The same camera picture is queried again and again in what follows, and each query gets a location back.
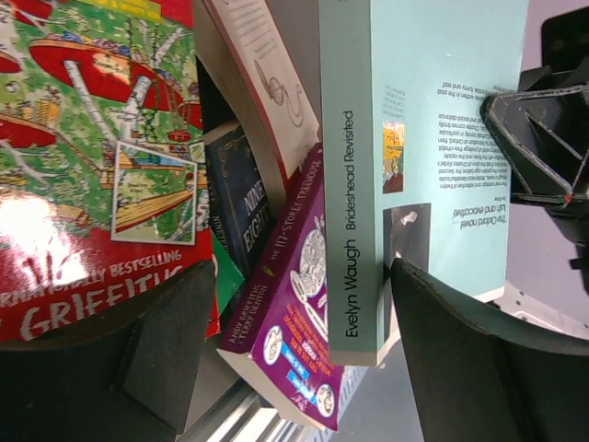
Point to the aluminium mounting rail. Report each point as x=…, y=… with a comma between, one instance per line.
x=239, y=416

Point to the green treehouse book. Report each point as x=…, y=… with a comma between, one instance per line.
x=228, y=279

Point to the purple 117-Storey Treehouse book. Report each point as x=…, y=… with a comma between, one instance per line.
x=277, y=340

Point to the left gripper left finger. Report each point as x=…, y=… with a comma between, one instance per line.
x=124, y=374

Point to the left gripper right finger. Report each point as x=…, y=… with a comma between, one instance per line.
x=480, y=374

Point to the cream red-edged book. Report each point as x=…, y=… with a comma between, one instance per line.
x=243, y=52

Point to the red 13-Storey Treehouse book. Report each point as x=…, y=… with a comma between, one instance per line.
x=103, y=177

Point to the slotted cable duct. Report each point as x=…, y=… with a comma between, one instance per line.
x=352, y=378

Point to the dark blue Nineteen Eighty-Four book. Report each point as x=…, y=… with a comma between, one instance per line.
x=240, y=213

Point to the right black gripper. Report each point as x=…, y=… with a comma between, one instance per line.
x=541, y=130

